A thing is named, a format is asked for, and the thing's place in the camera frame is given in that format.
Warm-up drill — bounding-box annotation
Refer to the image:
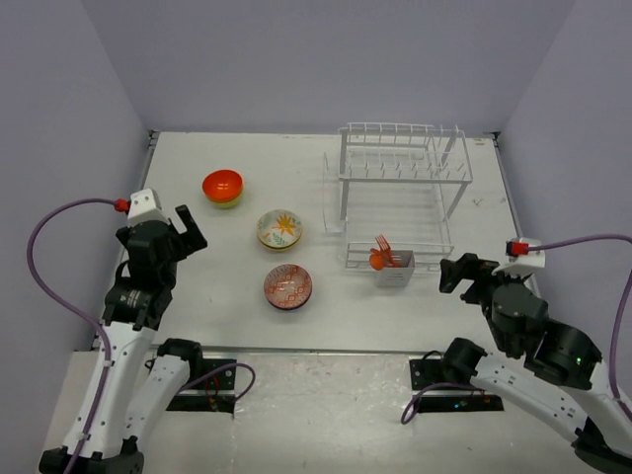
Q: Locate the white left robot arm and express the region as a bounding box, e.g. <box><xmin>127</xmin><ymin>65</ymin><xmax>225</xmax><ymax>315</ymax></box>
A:
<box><xmin>39</xmin><ymin>195</ymin><xmax>207</xmax><ymax>473</ymax></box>

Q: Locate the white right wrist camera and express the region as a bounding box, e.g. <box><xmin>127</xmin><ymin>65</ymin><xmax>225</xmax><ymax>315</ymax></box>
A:
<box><xmin>492</xmin><ymin>237</ymin><xmax>546</xmax><ymax>277</ymax></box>

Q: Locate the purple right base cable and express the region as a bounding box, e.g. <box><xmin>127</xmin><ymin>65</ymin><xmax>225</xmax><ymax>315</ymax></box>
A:
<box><xmin>400</xmin><ymin>382</ymin><xmax>475</xmax><ymax>426</ymax></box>

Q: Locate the blue zigzag patterned bowl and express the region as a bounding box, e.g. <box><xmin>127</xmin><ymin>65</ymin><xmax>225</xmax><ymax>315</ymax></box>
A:
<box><xmin>273</xmin><ymin>301</ymin><xmax>306</xmax><ymax>311</ymax></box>

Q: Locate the orange plastic fork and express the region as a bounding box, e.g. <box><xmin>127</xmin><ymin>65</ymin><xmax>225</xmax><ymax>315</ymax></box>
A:
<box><xmin>375</xmin><ymin>235</ymin><xmax>401</xmax><ymax>268</ymax></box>

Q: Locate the orange plastic spoon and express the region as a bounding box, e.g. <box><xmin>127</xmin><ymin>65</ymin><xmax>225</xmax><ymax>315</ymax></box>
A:
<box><xmin>369</xmin><ymin>248</ymin><xmax>390</xmax><ymax>271</ymax></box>

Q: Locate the yellow patterned bowl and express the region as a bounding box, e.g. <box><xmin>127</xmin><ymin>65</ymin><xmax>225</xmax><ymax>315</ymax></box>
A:
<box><xmin>259</xmin><ymin>242</ymin><xmax>299</xmax><ymax>253</ymax></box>

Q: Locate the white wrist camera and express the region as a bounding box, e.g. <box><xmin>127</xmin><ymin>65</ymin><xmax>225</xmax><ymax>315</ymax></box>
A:
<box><xmin>127</xmin><ymin>188</ymin><xmax>169</xmax><ymax>227</ymax></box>
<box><xmin>492</xmin><ymin>237</ymin><xmax>546</xmax><ymax>277</ymax></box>

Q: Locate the green floral patterned bowl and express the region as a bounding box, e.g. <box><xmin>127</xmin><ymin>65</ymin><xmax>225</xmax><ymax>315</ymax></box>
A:
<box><xmin>257</xmin><ymin>209</ymin><xmax>303</xmax><ymax>247</ymax></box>

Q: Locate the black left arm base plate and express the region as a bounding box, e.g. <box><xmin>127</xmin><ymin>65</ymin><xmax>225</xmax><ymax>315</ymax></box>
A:
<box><xmin>167</xmin><ymin>368</ymin><xmax>236</xmax><ymax>415</ymax></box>

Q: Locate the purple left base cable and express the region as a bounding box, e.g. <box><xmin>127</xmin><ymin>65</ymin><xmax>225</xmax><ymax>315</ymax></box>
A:
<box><xmin>185</xmin><ymin>362</ymin><xmax>258</xmax><ymax>411</ymax></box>

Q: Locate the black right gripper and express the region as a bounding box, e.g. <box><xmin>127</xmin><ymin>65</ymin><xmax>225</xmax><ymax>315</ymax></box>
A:
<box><xmin>437</xmin><ymin>251</ymin><xmax>526</xmax><ymax>351</ymax></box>

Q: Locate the lime green plastic bowl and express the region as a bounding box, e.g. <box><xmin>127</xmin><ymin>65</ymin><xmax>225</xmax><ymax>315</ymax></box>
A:
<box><xmin>206</xmin><ymin>191</ymin><xmax>245</xmax><ymax>209</ymax></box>

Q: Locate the red lattice patterned bowl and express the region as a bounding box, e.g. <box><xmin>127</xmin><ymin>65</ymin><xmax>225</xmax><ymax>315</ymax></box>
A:
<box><xmin>264</xmin><ymin>264</ymin><xmax>313</xmax><ymax>306</ymax></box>

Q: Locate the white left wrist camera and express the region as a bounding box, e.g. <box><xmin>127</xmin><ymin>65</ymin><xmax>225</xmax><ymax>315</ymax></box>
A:
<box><xmin>127</xmin><ymin>188</ymin><xmax>169</xmax><ymax>227</ymax></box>

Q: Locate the white wire dish rack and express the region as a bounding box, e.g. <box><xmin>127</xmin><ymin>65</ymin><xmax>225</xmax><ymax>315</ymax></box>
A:
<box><xmin>322</xmin><ymin>122</ymin><xmax>473</xmax><ymax>272</ymax></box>

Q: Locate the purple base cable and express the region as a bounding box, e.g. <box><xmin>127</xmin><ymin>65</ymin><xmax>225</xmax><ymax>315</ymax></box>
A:
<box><xmin>185</xmin><ymin>362</ymin><xmax>258</xmax><ymax>411</ymax></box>
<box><xmin>400</xmin><ymin>382</ymin><xmax>475</xmax><ymax>426</ymax></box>

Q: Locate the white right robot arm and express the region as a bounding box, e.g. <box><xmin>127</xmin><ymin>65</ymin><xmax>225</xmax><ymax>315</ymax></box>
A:
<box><xmin>439</xmin><ymin>252</ymin><xmax>631</xmax><ymax>473</ymax></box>

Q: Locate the orange plastic bowl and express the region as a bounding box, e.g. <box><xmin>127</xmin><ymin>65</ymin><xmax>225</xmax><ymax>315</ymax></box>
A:
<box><xmin>201</xmin><ymin>169</ymin><xmax>245</xmax><ymax>204</ymax></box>

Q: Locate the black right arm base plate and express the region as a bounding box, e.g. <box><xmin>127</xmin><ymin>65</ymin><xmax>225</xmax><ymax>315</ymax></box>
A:
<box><xmin>409</xmin><ymin>351</ymin><xmax>505</xmax><ymax>414</ymax></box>

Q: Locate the white cutlery holder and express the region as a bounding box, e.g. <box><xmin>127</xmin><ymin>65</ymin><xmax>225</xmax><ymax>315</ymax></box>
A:
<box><xmin>374</xmin><ymin>250</ymin><xmax>416</xmax><ymax>288</ymax></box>

